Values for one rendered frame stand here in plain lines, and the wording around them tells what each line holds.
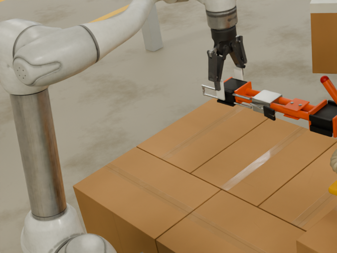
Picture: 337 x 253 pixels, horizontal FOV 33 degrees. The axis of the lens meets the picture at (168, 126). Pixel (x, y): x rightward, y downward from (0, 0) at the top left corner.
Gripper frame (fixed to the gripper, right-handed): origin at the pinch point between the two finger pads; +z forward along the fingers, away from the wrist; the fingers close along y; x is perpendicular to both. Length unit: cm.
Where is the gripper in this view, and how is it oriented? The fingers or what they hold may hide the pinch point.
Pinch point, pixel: (229, 85)
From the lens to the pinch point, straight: 182.7
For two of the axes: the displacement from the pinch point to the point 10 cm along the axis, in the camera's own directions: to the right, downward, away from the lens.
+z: 1.6, 8.4, 5.2
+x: -6.7, -2.9, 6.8
